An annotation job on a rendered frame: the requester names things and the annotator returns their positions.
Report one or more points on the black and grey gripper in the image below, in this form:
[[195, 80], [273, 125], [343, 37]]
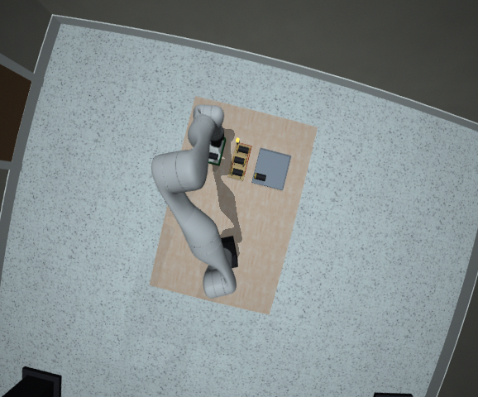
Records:
[[217, 139]]

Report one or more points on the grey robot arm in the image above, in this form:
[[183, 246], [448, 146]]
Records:
[[187, 170]]

